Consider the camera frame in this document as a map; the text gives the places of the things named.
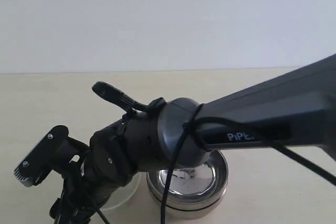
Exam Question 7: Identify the black camera cable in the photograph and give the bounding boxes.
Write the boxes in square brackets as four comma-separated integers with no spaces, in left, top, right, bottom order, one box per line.
[91,81,336,224]

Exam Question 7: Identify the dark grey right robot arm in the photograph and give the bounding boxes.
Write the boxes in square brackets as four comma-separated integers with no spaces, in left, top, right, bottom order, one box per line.
[49,56,335,223]

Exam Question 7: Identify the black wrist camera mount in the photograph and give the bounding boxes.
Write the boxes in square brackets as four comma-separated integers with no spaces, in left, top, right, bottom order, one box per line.
[14,125,89,187]

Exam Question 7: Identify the white ceramic bowl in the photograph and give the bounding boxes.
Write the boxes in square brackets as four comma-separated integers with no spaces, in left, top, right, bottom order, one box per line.
[100,173,142,212]

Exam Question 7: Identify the stainless steel bowl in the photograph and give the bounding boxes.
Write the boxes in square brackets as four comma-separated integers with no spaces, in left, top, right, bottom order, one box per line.
[146,153,229,214]

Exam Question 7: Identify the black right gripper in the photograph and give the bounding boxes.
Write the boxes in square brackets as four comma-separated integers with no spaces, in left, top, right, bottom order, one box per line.
[48,126,137,224]

